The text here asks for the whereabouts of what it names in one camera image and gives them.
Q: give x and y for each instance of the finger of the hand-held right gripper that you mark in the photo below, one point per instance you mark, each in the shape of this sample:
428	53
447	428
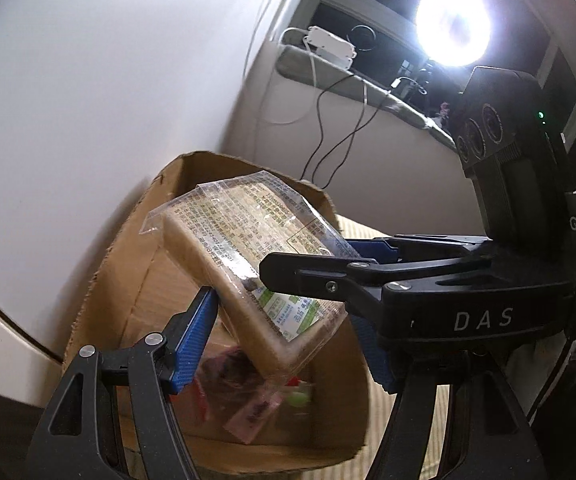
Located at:
417	247
318	275

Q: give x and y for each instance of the pink candy packet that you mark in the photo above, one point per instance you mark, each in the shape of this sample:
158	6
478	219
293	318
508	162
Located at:
253	412

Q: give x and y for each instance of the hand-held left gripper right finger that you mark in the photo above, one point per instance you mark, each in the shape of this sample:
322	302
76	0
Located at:
377	365

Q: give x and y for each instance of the black light tripod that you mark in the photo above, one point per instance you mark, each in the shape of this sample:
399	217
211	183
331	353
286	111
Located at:
425	77

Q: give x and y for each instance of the brown cardboard box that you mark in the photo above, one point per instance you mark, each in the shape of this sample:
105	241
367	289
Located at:
338	410

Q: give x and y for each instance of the dark red snack packet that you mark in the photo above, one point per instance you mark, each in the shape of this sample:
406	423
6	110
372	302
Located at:
223	375

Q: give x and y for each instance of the packaged sliced bread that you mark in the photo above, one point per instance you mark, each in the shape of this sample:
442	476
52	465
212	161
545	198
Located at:
228	240

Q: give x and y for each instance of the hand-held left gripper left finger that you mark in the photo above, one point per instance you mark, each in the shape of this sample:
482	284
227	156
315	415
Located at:
195	340

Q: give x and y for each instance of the small figurine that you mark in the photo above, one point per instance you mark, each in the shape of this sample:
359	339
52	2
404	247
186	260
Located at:
445	111

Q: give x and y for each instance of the white power strip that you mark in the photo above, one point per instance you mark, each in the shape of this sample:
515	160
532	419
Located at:
330	45

